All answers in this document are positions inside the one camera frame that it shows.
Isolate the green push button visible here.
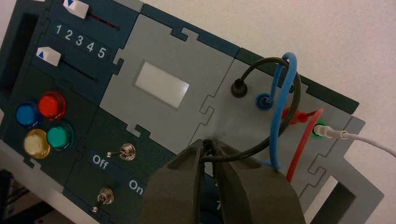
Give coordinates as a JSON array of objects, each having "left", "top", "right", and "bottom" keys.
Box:
[{"left": 46, "top": 122, "right": 76, "bottom": 151}]

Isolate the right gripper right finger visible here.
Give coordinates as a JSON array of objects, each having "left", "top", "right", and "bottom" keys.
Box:
[{"left": 211, "top": 140, "right": 307, "bottom": 224}]

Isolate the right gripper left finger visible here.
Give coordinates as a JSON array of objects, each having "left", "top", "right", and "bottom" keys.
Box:
[{"left": 139, "top": 139, "right": 205, "bottom": 224}]

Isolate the metal toggle switch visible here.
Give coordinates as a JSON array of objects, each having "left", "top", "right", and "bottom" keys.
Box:
[
  {"left": 106, "top": 142, "right": 137, "bottom": 161},
  {"left": 92, "top": 187, "right": 115, "bottom": 214}
]

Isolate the red banana plug wire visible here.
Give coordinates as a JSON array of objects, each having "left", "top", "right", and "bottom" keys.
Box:
[{"left": 281, "top": 106, "right": 325, "bottom": 183}]

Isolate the red push button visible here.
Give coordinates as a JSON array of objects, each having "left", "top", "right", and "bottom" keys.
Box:
[{"left": 38, "top": 90, "right": 66, "bottom": 121}]

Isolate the white slider knob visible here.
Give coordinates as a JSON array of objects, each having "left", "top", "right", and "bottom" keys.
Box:
[
  {"left": 63, "top": 0, "right": 90, "bottom": 19},
  {"left": 35, "top": 46, "right": 63, "bottom": 67}
]

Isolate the white display window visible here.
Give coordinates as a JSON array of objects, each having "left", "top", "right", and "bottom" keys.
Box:
[{"left": 134, "top": 61, "right": 190, "bottom": 109}]

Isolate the white banana plug wire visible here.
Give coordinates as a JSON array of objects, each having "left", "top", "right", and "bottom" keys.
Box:
[{"left": 313, "top": 123, "right": 396, "bottom": 158}]

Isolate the blue push button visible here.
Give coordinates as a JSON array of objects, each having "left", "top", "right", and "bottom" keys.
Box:
[{"left": 15, "top": 100, "right": 42, "bottom": 129}]

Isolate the black banana plug wire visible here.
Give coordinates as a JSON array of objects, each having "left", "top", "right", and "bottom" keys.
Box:
[{"left": 199, "top": 56, "right": 302, "bottom": 163}]

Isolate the blue banana plug wire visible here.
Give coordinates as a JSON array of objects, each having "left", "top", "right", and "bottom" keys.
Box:
[{"left": 255, "top": 52, "right": 298, "bottom": 171}]

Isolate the yellow push button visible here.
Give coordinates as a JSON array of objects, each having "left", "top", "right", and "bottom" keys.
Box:
[{"left": 23, "top": 128, "right": 52, "bottom": 160}]

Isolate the dark teal grey control box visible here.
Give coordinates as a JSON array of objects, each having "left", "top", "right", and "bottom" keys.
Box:
[{"left": 0, "top": 0, "right": 385, "bottom": 224}]

